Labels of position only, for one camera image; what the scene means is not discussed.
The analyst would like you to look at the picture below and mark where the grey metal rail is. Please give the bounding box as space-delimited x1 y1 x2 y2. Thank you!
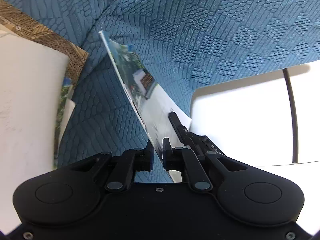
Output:
282 68 299 163

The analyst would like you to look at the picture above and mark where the landscape photo postcard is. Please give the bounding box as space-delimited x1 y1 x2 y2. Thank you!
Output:
98 29 193 183

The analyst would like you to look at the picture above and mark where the postcard under white card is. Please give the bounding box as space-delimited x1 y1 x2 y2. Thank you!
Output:
53 77 75 168

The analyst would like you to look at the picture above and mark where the right blue textured chair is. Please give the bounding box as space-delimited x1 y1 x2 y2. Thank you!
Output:
57 0 319 167

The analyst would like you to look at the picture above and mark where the brown patterned booklet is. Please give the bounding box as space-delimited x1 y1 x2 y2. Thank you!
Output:
0 0 88 86

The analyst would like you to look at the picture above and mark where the white square card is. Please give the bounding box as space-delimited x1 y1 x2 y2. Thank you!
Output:
1 31 69 233

